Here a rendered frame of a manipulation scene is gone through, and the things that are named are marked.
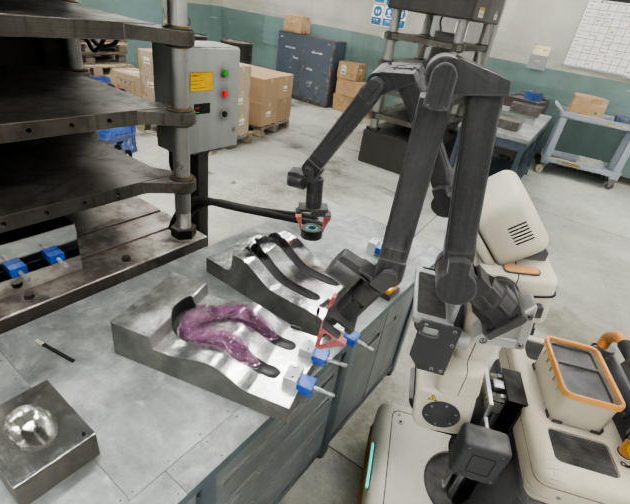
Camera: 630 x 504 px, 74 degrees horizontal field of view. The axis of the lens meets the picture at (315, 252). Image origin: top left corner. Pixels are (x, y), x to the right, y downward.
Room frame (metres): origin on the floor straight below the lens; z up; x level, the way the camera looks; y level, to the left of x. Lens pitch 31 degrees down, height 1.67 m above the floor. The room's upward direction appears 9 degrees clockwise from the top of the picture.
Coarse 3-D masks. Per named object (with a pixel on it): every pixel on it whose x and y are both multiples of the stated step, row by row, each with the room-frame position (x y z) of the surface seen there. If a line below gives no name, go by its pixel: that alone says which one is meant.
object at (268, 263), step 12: (264, 240) 1.24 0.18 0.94; (276, 240) 1.25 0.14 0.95; (252, 252) 1.15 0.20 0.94; (264, 252) 1.17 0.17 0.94; (288, 252) 1.24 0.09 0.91; (264, 264) 1.13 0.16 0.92; (300, 264) 1.21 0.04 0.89; (276, 276) 1.12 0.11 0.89; (312, 276) 1.16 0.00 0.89; (324, 276) 1.17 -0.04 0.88; (300, 288) 1.08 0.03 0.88
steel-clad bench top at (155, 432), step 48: (240, 240) 1.46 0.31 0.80; (336, 240) 1.58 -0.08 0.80; (144, 288) 1.06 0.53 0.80; (0, 336) 0.77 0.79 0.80; (48, 336) 0.80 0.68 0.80; (96, 336) 0.82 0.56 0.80; (0, 384) 0.63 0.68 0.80; (96, 384) 0.67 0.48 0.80; (144, 384) 0.69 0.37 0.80; (96, 432) 0.55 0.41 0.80; (144, 432) 0.56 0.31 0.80; (192, 432) 0.58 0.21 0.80; (240, 432) 0.60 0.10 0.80; (0, 480) 0.42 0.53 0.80; (96, 480) 0.45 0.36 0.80; (144, 480) 0.46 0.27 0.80; (192, 480) 0.48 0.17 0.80
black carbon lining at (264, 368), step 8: (176, 304) 0.88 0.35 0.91; (184, 304) 0.90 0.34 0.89; (192, 304) 0.92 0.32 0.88; (176, 312) 0.88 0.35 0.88; (184, 312) 0.90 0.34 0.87; (176, 320) 0.86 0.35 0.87; (176, 328) 0.83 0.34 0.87; (280, 336) 0.88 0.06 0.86; (280, 344) 0.85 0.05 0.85; (288, 344) 0.86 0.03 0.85; (264, 368) 0.76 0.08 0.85; (272, 368) 0.76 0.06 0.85; (272, 376) 0.73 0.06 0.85
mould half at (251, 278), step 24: (288, 240) 1.29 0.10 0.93; (216, 264) 1.18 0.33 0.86; (240, 264) 1.12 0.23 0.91; (288, 264) 1.18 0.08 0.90; (312, 264) 1.23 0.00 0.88; (240, 288) 1.12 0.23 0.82; (264, 288) 1.06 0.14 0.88; (288, 288) 1.07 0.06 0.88; (312, 288) 1.09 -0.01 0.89; (336, 288) 1.10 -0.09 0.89; (288, 312) 1.00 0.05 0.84; (312, 312) 0.96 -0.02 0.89
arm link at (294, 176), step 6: (294, 168) 1.37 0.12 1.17; (300, 168) 1.37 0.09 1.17; (306, 168) 1.28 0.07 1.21; (288, 174) 1.36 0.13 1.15; (294, 174) 1.35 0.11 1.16; (300, 174) 1.33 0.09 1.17; (306, 174) 1.29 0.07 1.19; (312, 174) 1.29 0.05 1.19; (318, 174) 1.33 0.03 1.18; (288, 180) 1.35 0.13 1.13; (294, 180) 1.35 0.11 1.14; (300, 180) 1.34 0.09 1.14; (306, 180) 1.30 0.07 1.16; (312, 180) 1.29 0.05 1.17; (294, 186) 1.35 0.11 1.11; (300, 186) 1.34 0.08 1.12
